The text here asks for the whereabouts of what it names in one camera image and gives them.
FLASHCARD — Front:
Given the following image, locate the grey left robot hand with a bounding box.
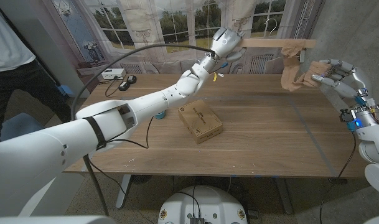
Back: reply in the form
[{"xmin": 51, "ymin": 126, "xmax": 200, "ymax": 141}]
[{"xmin": 210, "ymin": 26, "xmax": 248, "ymax": 63}]

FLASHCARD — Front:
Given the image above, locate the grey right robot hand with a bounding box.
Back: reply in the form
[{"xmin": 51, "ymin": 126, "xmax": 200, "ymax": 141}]
[{"xmin": 312, "ymin": 58, "xmax": 372, "ymax": 102}]

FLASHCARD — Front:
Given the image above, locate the light wooden slat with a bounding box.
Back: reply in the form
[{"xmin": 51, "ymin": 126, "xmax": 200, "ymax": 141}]
[{"xmin": 238, "ymin": 38, "xmax": 317, "ymax": 49}]

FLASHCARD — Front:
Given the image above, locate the beige elastic arm wrap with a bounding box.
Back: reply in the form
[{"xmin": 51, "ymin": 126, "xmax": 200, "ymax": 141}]
[{"xmin": 280, "ymin": 38, "xmax": 332, "ymax": 92}]

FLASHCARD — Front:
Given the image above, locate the brown cardboard package box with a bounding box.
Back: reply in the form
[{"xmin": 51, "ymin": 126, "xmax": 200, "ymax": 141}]
[{"xmin": 177, "ymin": 99, "xmax": 223, "ymax": 145}]

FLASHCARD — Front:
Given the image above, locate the printed window backdrop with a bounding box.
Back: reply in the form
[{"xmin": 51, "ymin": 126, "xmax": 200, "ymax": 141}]
[{"xmin": 27, "ymin": 0, "xmax": 325, "ymax": 94}]

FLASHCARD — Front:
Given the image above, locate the white power strip box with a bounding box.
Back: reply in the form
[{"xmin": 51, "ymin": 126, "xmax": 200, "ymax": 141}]
[{"xmin": 101, "ymin": 68, "xmax": 127, "ymax": 80}]

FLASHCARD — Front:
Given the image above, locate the grey table leg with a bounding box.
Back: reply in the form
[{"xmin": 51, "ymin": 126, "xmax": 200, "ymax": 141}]
[
  {"xmin": 115, "ymin": 174, "xmax": 131, "ymax": 209},
  {"xmin": 274, "ymin": 177, "xmax": 293, "ymax": 215}
]

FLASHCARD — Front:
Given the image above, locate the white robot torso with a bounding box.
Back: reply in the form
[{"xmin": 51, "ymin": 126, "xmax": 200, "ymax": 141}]
[{"xmin": 157, "ymin": 185, "xmax": 248, "ymax": 224}]

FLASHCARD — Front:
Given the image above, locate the black stand leg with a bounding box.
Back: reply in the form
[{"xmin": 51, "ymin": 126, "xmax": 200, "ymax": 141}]
[{"xmin": 82, "ymin": 154, "xmax": 110, "ymax": 216}]

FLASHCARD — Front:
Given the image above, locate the person in white shirt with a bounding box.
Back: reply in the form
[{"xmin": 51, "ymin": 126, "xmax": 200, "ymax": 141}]
[{"xmin": 0, "ymin": 0, "xmax": 73, "ymax": 144}]

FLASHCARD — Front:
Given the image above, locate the blue chair seat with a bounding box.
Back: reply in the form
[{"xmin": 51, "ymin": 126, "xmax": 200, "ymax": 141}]
[{"xmin": 0, "ymin": 112, "xmax": 45, "ymax": 146}]

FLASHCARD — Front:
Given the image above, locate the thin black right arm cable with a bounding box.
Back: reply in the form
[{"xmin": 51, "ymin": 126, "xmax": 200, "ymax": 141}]
[{"xmin": 319, "ymin": 132, "xmax": 357, "ymax": 224}]

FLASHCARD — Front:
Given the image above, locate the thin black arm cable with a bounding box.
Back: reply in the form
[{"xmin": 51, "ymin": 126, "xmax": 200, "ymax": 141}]
[
  {"xmin": 88, "ymin": 116, "xmax": 155, "ymax": 224},
  {"xmin": 319, "ymin": 132, "xmax": 357, "ymax": 224}
]

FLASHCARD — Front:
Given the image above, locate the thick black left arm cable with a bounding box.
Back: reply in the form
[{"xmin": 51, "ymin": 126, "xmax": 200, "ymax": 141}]
[{"xmin": 70, "ymin": 43, "xmax": 215, "ymax": 121}]

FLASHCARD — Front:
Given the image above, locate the black power cord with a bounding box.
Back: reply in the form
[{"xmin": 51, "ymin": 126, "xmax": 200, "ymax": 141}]
[{"xmin": 104, "ymin": 77, "xmax": 123, "ymax": 98}]

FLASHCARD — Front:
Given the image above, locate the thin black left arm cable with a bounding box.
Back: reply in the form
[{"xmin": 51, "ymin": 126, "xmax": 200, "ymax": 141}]
[{"xmin": 88, "ymin": 116, "xmax": 155, "ymax": 224}]

